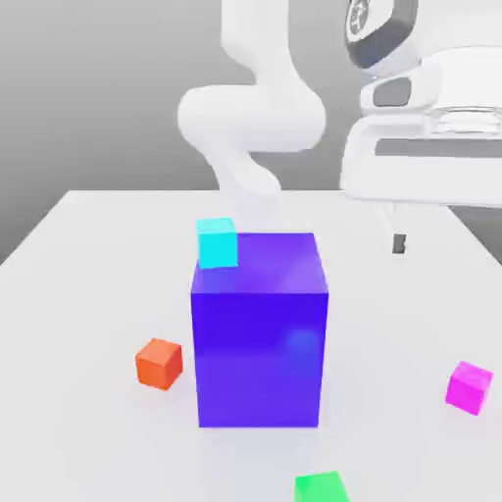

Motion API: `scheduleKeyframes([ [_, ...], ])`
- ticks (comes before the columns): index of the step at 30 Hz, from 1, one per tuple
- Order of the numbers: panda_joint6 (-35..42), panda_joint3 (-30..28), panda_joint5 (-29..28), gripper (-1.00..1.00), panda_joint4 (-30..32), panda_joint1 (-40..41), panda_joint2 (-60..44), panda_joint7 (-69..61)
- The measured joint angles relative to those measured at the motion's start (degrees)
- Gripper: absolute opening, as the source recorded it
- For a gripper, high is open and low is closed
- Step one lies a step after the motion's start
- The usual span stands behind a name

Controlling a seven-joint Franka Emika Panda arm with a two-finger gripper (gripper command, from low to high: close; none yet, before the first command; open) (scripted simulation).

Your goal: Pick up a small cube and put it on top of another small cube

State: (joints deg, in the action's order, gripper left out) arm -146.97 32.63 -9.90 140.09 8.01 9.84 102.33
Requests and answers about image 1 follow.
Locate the small green cube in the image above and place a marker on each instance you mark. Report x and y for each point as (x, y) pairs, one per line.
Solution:
(319, 488)

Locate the small magenta cube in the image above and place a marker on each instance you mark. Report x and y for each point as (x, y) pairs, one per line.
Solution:
(468, 388)

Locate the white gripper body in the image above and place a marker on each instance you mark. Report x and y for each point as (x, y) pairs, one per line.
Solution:
(411, 176)

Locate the small cyan cube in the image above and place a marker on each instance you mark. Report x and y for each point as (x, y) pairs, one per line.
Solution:
(217, 245)

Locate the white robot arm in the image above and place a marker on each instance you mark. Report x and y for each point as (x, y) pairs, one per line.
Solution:
(255, 121)

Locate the large purple box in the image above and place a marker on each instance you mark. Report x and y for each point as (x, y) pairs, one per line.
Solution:
(259, 353)

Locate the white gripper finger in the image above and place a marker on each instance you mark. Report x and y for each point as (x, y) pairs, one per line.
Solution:
(399, 243)

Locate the small orange cube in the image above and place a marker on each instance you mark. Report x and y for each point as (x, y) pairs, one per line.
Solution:
(157, 364)

